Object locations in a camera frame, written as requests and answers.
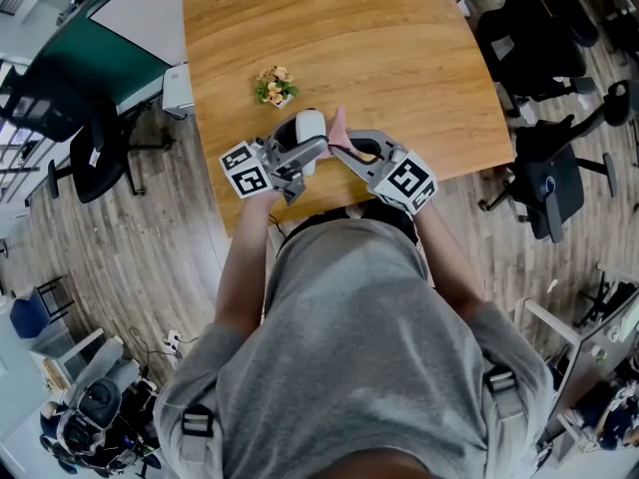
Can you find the black metal stool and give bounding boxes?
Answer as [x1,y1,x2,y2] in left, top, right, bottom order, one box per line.
[34,275,76,323]

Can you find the potted flowers in white pot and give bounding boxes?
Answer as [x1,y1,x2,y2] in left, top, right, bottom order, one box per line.
[254,64,302,110]

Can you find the black metal railing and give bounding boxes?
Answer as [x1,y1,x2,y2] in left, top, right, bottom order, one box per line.
[0,57,56,204]

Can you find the black floor cable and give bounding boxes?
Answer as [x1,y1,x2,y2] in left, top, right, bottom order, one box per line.
[129,326,201,368]

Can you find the person's head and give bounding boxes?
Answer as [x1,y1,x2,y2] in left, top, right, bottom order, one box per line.
[323,454,450,479]

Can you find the pink cloth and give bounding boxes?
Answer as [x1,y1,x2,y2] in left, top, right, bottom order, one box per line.
[322,106,348,160]

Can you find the white ventilated box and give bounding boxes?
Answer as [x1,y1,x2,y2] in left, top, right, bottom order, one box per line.
[162,61,196,119]

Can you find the person's black shorts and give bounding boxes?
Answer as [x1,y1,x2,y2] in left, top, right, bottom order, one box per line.
[274,201,420,248]

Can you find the person's grey t-shirt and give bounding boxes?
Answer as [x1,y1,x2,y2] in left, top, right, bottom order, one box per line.
[153,217,555,479]

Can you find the green partition panel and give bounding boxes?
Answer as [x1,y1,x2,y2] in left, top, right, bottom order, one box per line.
[42,15,171,112]

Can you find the white work desk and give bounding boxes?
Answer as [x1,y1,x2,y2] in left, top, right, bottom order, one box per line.
[516,261,639,468]

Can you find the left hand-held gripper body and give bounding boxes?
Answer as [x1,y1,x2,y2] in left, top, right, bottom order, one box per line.
[219,136,308,208]

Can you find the person's right forearm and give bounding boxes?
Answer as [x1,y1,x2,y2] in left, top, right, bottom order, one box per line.
[411,202,488,321]

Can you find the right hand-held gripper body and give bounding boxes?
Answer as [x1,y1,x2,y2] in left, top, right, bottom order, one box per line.
[365,142,439,216]

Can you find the black mesh office chair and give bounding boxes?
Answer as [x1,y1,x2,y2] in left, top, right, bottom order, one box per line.
[538,0,600,49]
[476,0,598,119]
[0,57,176,205]

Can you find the small white handheld fan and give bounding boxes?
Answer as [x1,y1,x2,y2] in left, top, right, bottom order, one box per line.
[294,108,328,177]

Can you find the black chair with curved headrest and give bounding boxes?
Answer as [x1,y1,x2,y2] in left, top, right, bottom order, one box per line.
[563,80,639,169]

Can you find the black office chair grey armrests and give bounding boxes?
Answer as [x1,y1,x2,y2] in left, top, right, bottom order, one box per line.
[478,120,619,244]

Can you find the person's left forearm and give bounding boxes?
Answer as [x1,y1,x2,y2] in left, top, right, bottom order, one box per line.
[214,190,281,333]

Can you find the grey shoulder strap with buckle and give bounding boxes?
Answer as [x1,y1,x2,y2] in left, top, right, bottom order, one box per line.
[483,366,525,479]
[178,404,221,479]

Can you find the blue bin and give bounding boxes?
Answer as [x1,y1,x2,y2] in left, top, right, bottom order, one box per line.
[9,291,51,338]

